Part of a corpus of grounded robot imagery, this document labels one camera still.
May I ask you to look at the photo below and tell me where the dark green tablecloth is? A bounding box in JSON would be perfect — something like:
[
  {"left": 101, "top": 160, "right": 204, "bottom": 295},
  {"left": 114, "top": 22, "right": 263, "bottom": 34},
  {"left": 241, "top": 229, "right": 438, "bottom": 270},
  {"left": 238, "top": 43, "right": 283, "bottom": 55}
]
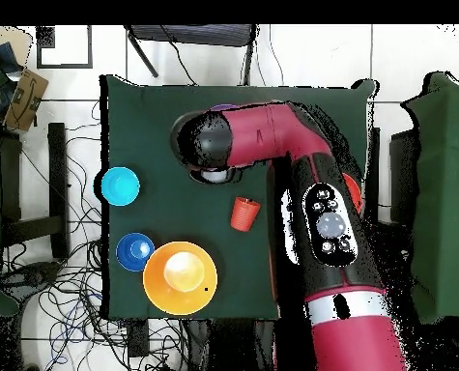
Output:
[{"left": 99, "top": 73, "right": 381, "bottom": 322}]

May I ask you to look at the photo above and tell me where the small cyan ribbed bowl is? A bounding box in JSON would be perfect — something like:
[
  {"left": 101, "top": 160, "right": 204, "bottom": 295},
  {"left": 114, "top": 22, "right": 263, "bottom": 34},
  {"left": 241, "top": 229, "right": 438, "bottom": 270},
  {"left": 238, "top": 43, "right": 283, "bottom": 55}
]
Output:
[{"left": 100, "top": 166, "right": 141, "bottom": 207}]

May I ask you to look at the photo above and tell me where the beige board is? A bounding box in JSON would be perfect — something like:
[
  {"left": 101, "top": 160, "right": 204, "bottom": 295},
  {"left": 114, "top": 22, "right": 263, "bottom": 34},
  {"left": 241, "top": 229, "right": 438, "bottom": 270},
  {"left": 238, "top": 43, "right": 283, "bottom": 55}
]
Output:
[{"left": 0, "top": 25, "right": 34, "bottom": 68}]

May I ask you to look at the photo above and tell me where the black folding chair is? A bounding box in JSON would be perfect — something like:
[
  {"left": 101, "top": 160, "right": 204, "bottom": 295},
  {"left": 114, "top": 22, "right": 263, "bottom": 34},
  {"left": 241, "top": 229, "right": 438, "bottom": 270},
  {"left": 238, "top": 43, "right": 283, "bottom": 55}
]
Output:
[{"left": 123, "top": 24, "right": 260, "bottom": 87}]

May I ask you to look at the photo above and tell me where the black power strip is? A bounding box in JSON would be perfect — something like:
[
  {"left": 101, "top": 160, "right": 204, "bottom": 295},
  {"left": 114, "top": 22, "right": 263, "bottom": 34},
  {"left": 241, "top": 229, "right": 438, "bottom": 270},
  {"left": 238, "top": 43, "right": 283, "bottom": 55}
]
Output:
[{"left": 127, "top": 318, "right": 150, "bottom": 358}]

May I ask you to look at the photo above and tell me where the cardboard box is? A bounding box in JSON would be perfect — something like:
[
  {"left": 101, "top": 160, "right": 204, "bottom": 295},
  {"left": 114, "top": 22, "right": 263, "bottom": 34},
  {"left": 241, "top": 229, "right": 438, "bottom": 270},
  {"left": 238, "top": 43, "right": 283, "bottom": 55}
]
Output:
[{"left": 3, "top": 68, "right": 49, "bottom": 133}]

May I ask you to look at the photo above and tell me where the large yellow bowl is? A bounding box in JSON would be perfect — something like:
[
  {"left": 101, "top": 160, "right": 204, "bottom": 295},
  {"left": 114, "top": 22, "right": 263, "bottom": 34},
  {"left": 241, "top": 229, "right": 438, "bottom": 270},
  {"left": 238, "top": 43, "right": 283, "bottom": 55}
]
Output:
[{"left": 142, "top": 241, "right": 219, "bottom": 317}]

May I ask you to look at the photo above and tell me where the orange cup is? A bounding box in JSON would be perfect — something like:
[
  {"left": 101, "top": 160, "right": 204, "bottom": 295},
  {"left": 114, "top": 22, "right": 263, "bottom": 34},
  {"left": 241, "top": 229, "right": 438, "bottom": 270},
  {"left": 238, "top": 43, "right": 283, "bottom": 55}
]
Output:
[{"left": 229, "top": 196, "right": 262, "bottom": 233}]

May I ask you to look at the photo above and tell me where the black H-shaped stand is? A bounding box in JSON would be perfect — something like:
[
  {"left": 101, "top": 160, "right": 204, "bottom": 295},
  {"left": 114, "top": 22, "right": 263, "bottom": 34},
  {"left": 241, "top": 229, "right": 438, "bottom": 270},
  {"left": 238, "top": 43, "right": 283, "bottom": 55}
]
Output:
[
  {"left": 367, "top": 127, "right": 416, "bottom": 233},
  {"left": 0, "top": 122, "right": 71, "bottom": 261}
]

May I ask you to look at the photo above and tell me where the black square frame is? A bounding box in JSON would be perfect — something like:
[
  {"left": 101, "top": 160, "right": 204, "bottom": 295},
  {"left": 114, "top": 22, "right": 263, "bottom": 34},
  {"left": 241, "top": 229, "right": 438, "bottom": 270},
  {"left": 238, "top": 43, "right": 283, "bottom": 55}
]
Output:
[{"left": 36, "top": 24, "right": 94, "bottom": 70}]

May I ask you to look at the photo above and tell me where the tangle of black cables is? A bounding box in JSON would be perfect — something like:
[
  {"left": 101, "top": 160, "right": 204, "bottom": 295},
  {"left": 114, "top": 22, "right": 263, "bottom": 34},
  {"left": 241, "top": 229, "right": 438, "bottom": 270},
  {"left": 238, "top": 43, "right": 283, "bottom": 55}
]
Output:
[{"left": 0, "top": 100, "right": 186, "bottom": 371}]

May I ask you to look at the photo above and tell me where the small dark blue bowl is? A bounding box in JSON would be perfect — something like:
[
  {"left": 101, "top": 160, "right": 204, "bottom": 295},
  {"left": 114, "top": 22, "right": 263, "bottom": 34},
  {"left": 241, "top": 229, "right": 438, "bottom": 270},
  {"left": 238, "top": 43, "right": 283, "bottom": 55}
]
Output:
[{"left": 115, "top": 232, "right": 156, "bottom": 272}]

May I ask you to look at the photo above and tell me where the orange bowl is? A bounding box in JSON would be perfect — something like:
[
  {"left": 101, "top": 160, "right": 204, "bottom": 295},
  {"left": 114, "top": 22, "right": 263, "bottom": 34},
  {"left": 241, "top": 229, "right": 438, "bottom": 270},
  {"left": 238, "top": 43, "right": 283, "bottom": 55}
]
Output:
[{"left": 342, "top": 172, "right": 365, "bottom": 214}]

